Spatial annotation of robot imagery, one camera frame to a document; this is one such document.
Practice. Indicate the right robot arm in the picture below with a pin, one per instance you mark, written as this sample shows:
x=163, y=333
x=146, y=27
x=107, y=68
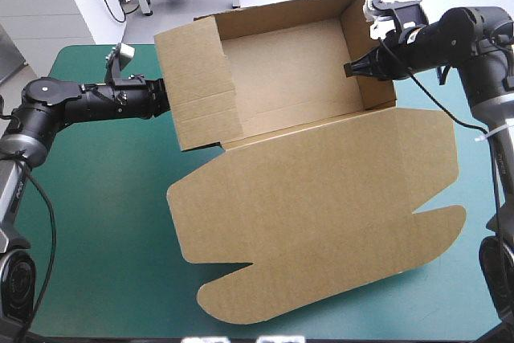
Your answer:
x=482, y=90

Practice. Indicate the grey cabinet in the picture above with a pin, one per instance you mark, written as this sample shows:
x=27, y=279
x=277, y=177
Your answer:
x=10, y=54

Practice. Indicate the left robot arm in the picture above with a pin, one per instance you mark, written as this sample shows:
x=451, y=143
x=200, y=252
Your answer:
x=36, y=118

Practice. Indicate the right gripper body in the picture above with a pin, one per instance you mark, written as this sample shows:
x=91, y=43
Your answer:
x=417, y=50

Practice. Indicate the white cabinet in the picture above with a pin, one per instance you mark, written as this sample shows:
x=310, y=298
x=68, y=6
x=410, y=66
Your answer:
x=44, y=9

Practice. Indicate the brown cardboard box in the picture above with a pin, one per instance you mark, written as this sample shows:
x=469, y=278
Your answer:
x=313, y=206

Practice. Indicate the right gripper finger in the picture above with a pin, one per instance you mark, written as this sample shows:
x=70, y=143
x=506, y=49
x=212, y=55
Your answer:
x=363, y=68

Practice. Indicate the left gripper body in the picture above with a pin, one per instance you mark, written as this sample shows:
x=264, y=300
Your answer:
x=128, y=100

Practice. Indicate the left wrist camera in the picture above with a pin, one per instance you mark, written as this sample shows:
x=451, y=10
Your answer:
x=125, y=54

